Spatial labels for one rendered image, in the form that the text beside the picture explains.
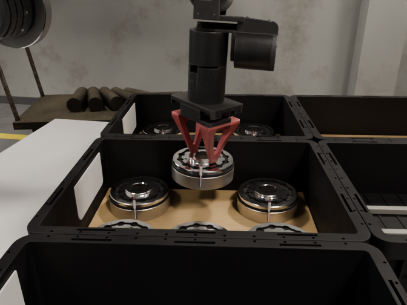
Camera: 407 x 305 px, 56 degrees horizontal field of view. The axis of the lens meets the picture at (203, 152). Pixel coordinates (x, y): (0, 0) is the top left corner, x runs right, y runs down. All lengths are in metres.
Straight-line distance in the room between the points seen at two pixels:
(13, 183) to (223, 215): 0.65
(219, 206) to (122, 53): 3.27
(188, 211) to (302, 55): 3.03
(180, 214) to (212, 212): 0.05
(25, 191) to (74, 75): 3.10
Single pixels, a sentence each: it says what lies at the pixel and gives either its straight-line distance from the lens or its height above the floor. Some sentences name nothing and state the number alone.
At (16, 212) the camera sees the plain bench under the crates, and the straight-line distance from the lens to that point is 1.00.
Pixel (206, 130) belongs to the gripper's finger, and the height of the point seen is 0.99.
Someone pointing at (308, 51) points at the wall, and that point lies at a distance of 3.60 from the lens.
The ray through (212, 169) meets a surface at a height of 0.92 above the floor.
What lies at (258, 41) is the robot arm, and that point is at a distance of 0.55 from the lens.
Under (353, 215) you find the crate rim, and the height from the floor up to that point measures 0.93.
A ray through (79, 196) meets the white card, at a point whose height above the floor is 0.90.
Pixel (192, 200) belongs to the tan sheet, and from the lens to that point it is 0.70.
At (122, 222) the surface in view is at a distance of 0.60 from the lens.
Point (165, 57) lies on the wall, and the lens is 3.73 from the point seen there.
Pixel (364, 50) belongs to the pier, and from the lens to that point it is 3.36.
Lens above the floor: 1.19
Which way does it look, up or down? 24 degrees down
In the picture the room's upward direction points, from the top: straight up
